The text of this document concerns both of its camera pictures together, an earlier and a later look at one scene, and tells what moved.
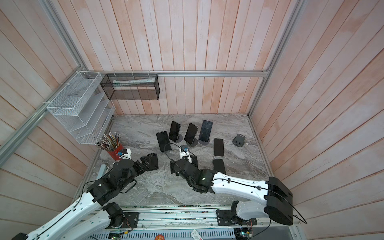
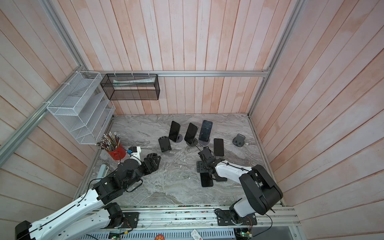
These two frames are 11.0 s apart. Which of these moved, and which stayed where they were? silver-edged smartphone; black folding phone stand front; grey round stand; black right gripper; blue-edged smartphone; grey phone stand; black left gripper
Moved: black right gripper; black folding phone stand front; blue-edged smartphone
Stayed: grey phone stand; silver-edged smartphone; grey round stand; black left gripper
